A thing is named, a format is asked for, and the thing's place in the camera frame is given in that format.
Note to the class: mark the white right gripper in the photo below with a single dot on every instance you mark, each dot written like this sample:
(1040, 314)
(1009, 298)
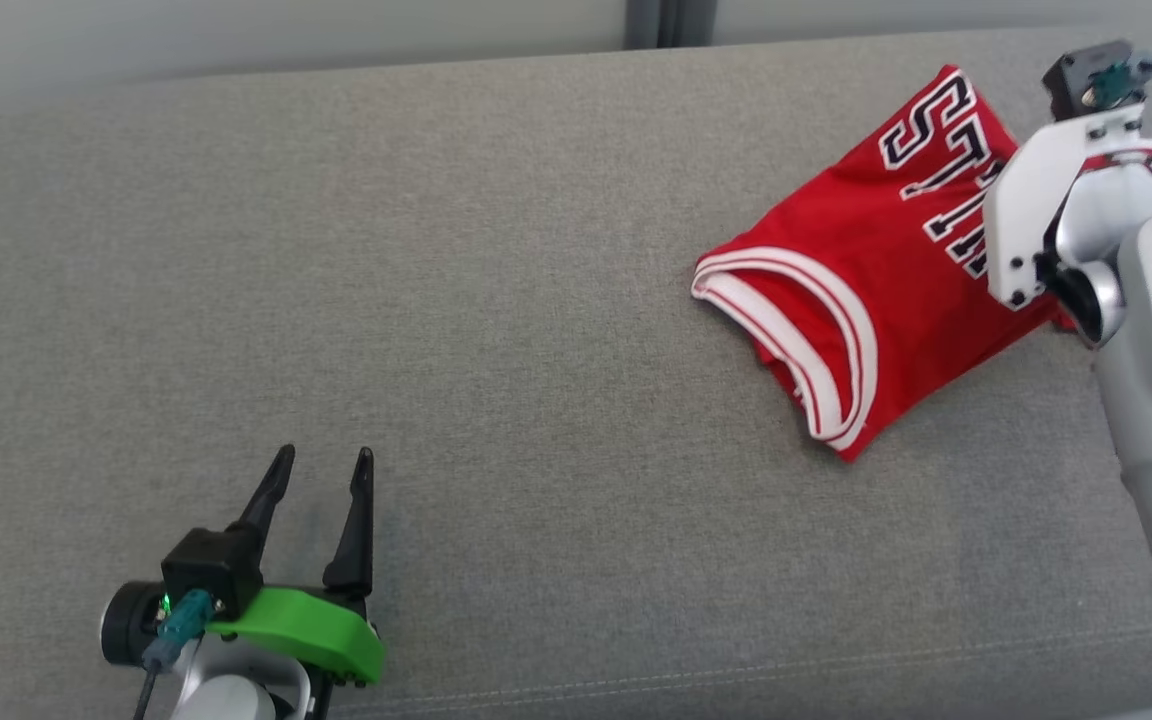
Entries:
(1021, 220)

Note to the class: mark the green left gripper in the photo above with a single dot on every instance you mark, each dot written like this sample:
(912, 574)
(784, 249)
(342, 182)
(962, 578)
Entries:
(326, 630)

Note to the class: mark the red jersey with white sleeves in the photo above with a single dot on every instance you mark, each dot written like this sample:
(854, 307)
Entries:
(886, 270)

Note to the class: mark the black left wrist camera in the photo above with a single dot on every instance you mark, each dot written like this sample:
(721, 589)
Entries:
(211, 565)

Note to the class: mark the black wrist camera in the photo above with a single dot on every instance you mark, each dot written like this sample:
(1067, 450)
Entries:
(211, 565)
(1071, 80)

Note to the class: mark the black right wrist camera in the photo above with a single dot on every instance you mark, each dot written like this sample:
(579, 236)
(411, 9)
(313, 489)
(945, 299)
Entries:
(1071, 80)

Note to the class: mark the grey double partition post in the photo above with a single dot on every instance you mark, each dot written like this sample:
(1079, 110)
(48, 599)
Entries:
(671, 22)

